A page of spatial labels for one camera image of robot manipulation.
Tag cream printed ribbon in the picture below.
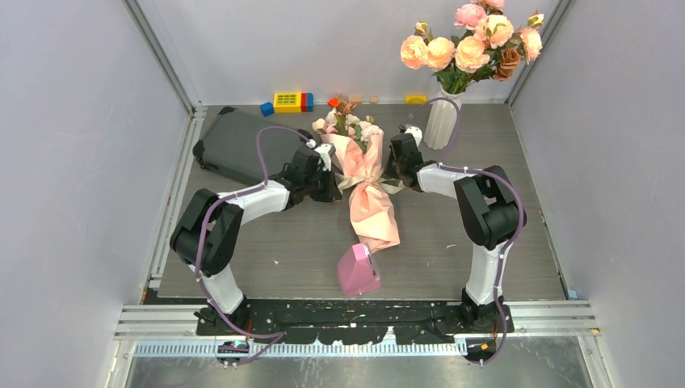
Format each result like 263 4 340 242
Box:
334 173 406 195

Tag pink paper bouquet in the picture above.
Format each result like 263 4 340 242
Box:
312 101 401 252

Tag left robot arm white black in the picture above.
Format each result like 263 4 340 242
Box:
170 143 342 335

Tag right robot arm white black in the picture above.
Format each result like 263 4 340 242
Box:
385 133 527 332

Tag white ribbed vase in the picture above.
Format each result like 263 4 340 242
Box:
423 91 464 150

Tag peach pink flowers in vase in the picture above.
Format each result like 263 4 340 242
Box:
400 1 544 95

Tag small yellow toy block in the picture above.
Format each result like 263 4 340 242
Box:
405 95 427 104

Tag red blue toy block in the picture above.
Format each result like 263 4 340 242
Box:
300 92 314 112

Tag dark grey hard case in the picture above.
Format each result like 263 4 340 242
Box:
192 107 304 186

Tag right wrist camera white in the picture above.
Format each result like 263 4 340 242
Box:
400 124 423 146

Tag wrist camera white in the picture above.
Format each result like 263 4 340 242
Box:
305 139 336 171
400 124 423 146

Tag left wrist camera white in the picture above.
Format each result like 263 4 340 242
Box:
305 139 336 171

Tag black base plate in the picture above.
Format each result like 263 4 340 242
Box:
194 299 514 345

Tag aluminium frame rail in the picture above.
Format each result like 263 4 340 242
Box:
115 301 601 359

